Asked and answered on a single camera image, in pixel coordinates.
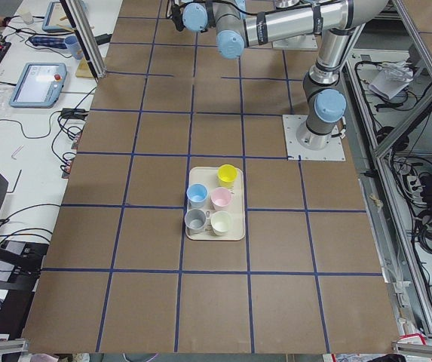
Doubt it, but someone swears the beige plastic tray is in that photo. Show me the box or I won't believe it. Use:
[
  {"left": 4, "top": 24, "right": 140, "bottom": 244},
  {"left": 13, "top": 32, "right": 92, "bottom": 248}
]
[{"left": 185, "top": 164, "right": 246, "bottom": 241}]

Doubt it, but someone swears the light blue cup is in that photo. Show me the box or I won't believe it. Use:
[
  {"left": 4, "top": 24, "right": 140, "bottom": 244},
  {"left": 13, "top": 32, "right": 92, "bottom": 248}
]
[{"left": 186, "top": 183, "right": 208, "bottom": 208}]

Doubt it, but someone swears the far teach pendant tablet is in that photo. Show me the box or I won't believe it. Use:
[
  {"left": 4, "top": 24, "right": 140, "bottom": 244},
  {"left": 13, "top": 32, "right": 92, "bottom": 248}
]
[{"left": 41, "top": 2, "right": 72, "bottom": 33}]

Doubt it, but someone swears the black power adapter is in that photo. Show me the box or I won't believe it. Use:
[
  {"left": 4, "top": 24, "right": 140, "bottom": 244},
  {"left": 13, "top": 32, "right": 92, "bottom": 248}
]
[{"left": 60, "top": 108, "right": 88, "bottom": 120}]

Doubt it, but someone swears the wooden mug tree stand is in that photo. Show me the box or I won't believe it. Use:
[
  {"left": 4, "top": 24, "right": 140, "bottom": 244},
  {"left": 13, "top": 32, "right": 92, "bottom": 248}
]
[{"left": 66, "top": 29, "right": 96, "bottom": 80}]

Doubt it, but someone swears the grey cup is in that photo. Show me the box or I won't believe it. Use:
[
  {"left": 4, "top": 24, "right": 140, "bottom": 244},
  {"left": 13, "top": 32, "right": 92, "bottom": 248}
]
[{"left": 184, "top": 209, "right": 207, "bottom": 232}]

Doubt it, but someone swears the plaid blue pencil case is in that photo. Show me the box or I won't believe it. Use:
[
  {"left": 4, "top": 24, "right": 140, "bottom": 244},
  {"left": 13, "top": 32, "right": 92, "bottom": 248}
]
[{"left": 28, "top": 35, "right": 67, "bottom": 49}]

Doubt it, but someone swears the near teach pendant tablet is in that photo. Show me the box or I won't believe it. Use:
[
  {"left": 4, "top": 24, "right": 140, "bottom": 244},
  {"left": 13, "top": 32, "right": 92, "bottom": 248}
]
[{"left": 9, "top": 63, "right": 67, "bottom": 109}]

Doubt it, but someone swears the cream white cup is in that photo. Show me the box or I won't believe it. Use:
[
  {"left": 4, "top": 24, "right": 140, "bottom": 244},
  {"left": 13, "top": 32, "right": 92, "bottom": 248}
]
[{"left": 210, "top": 210, "right": 232, "bottom": 236}]

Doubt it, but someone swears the blue cup on desk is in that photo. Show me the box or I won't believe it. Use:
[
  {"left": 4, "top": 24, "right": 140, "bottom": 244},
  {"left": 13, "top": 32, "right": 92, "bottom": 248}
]
[{"left": 64, "top": 35, "right": 83, "bottom": 60}]

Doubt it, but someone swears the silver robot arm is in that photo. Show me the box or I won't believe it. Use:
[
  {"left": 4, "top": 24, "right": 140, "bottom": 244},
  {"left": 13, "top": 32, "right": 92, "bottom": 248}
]
[{"left": 166, "top": 0, "right": 387, "bottom": 151}]

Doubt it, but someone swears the teach pendant tablet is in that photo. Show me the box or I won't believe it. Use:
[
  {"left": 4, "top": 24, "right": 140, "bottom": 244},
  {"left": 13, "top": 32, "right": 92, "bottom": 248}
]
[
  {"left": 41, "top": 2, "right": 72, "bottom": 33},
  {"left": 9, "top": 63, "right": 67, "bottom": 109}
]

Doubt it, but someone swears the crumpled white paper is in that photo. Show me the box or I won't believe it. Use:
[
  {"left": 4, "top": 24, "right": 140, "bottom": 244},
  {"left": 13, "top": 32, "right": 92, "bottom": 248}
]
[{"left": 369, "top": 61, "right": 414, "bottom": 100}]

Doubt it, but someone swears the pink cup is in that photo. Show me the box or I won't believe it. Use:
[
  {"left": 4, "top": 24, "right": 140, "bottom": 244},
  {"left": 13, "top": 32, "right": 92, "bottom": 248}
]
[{"left": 210, "top": 187, "right": 232, "bottom": 210}]

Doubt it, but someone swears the aluminium frame post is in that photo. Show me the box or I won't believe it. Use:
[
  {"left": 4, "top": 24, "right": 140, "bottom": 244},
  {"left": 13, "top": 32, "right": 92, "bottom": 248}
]
[{"left": 60, "top": 0, "right": 106, "bottom": 81}]

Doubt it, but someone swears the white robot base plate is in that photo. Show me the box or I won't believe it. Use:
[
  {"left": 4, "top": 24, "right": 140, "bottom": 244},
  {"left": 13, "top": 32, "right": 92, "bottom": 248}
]
[{"left": 282, "top": 115, "right": 346, "bottom": 161}]

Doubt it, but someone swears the yellow cup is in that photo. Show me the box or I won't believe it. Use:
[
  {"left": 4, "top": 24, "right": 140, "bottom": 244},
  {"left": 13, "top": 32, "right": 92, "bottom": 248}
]
[{"left": 217, "top": 164, "right": 237, "bottom": 189}]

